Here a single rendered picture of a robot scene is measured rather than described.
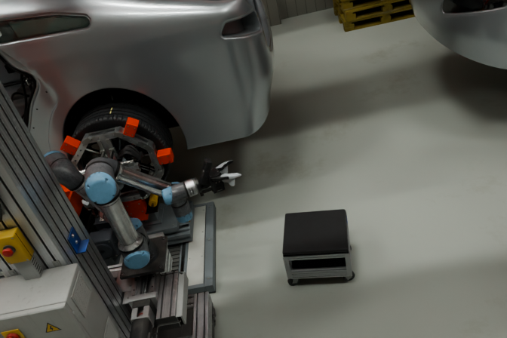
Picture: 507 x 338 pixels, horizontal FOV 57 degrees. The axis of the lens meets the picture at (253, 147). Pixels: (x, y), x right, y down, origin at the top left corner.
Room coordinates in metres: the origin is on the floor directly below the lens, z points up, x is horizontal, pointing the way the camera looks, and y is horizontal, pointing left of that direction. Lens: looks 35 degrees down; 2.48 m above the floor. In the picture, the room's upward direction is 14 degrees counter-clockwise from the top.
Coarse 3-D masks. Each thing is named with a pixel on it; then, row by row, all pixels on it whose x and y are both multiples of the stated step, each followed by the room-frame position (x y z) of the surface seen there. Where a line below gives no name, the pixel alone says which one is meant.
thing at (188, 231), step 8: (192, 208) 2.81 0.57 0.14; (192, 216) 2.74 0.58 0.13; (184, 224) 2.62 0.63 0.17; (192, 224) 2.66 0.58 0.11; (176, 232) 2.57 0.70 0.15; (184, 232) 2.56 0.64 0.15; (192, 232) 2.58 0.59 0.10; (168, 240) 2.53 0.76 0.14; (176, 240) 2.52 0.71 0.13; (184, 240) 2.52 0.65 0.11
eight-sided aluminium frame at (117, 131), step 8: (112, 128) 2.56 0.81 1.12; (120, 128) 2.54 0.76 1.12; (88, 136) 2.54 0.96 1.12; (96, 136) 2.52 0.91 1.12; (104, 136) 2.51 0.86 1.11; (112, 136) 2.51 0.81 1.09; (120, 136) 2.50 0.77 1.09; (128, 136) 2.50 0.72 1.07; (136, 136) 2.54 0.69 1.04; (80, 144) 2.53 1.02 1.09; (136, 144) 2.50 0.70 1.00; (144, 144) 2.50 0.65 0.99; (152, 144) 2.52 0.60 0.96; (80, 152) 2.53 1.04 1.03; (152, 152) 2.50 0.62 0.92; (72, 160) 2.53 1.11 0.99; (152, 160) 2.50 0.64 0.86; (80, 168) 2.58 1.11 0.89; (160, 168) 2.49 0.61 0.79; (152, 176) 2.56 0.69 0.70; (160, 176) 2.49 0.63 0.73; (128, 192) 2.56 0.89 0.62; (136, 192) 2.55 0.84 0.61; (128, 200) 2.52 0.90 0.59
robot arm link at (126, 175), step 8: (96, 160) 1.68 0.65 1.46; (104, 160) 1.69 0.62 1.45; (112, 160) 1.73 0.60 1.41; (120, 168) 1.71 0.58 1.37; (128, 168) 1.74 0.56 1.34; (120, 176) 1.70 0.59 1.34; (128, 176) 1.71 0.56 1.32; (136, 176) 1.72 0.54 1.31; (144, 176) 1.74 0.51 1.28; (128, 184) 1.71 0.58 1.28; (136, 184) 1.71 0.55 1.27; (144, 184) 1.72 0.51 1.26; (152, 184) 1.73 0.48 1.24; (160, 184) 1.74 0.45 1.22; (168, 184) 1.76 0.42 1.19; (152, 192) 1.72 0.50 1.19; (160, 192) 1.72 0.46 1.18
